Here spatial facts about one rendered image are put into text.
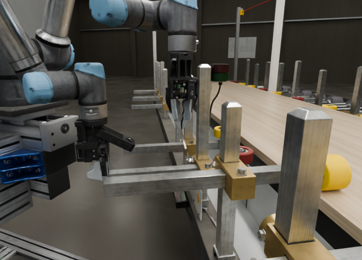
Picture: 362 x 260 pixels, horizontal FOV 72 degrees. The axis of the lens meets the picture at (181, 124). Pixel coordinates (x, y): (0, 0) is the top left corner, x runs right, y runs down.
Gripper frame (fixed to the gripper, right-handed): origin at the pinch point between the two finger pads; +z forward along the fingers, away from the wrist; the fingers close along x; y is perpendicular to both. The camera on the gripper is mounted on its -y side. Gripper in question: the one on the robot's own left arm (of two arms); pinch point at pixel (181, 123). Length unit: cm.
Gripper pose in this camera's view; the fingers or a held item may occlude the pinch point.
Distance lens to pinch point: 73.6
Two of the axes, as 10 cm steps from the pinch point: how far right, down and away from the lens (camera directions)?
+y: 1.6, 2.6, -9.5
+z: 0.0, 9.7, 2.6
